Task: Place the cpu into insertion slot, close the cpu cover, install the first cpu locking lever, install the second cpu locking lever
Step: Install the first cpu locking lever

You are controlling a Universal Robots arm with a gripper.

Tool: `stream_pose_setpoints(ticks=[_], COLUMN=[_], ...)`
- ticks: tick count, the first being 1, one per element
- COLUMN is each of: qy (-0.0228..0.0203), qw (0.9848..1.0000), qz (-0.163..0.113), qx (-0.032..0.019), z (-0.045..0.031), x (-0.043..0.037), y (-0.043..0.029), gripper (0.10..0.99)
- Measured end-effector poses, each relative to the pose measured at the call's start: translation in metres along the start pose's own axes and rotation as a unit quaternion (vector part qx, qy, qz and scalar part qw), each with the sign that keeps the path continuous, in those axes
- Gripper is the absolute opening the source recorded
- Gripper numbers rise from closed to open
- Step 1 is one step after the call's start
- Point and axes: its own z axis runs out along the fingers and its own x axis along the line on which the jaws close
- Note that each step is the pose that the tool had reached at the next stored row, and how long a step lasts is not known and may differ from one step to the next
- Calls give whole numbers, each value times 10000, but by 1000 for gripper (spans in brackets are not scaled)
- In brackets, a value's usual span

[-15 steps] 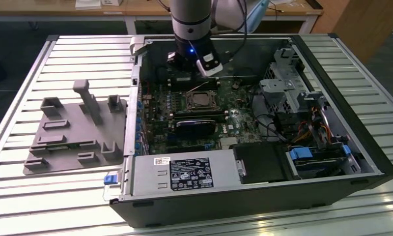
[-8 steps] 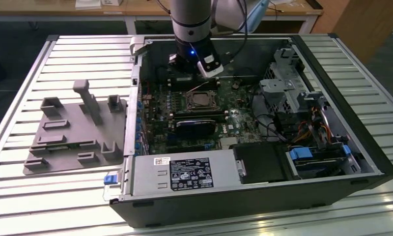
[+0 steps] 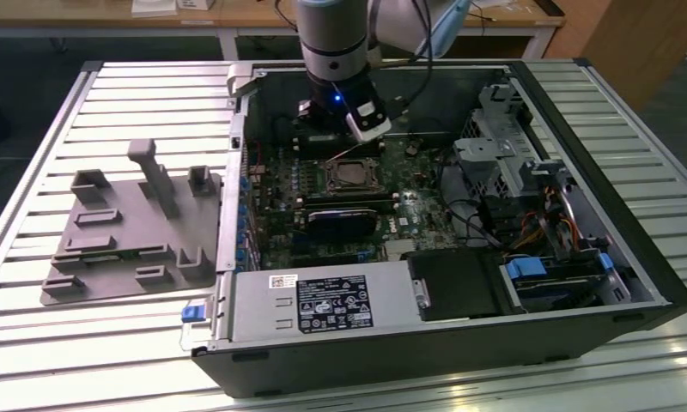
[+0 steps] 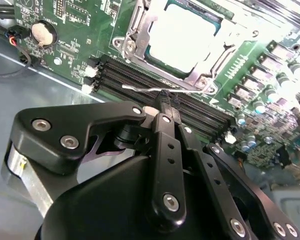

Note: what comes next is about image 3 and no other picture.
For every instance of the thin metal locking lever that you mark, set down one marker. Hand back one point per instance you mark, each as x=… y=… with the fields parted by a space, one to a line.
x=346 y=153

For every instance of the silver square CPU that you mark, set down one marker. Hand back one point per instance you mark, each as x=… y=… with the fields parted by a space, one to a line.
x=350 y=173

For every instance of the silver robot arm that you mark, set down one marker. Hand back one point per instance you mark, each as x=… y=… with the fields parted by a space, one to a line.
x=333 y=43

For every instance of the black RAM slot bank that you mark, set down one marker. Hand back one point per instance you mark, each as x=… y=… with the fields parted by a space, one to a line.
x=350 y=201
x=369 y=149

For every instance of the CPU socket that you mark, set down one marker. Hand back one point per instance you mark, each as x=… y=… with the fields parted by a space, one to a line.
x=350 y=190

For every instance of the round coin battery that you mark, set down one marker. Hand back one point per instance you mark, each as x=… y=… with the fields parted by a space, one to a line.
x=410 y=150

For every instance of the black graphics card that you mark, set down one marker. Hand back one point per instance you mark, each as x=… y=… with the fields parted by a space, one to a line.
x=343 y=223

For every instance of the green motherboard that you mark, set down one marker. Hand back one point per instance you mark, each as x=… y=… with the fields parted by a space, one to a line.
x=424 y=214

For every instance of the grey metal drive cage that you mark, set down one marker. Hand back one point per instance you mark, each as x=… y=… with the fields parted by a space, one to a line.
x=493 y=150

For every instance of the small silver heatsink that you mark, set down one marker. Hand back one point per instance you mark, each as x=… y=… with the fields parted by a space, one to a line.
x=400 y=249

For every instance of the white box on desk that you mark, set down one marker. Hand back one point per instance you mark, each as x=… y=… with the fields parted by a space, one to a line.
x=155 y=7

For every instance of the wooden desk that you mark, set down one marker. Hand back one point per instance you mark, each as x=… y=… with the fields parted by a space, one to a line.
x=91 y=21

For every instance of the grey parts rack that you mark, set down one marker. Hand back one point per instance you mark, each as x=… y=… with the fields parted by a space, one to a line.
x=126 y=240

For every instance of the black plastic shroud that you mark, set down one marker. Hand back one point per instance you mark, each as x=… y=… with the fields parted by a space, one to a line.
x=458 y=283

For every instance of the grey power supply unit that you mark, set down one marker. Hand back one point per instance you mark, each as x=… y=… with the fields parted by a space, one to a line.
x=263 y=317

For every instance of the hard disk in blue carrier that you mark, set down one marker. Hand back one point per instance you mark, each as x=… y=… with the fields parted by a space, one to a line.
x=524 y=268

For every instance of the blue case latch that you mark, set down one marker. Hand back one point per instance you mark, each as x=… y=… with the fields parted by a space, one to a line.
x=194 y=314

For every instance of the wooden cabinet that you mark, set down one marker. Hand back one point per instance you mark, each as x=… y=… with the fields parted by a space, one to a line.
x=636 y=43

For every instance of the blue plastic clip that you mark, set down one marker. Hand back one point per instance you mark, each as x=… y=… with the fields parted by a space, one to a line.
x=605 y=262

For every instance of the black open PC case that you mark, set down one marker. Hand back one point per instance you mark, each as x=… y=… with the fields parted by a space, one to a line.
x=378 y=369

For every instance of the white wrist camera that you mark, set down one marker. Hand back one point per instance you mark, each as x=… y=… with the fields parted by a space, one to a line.
x=373 y=126

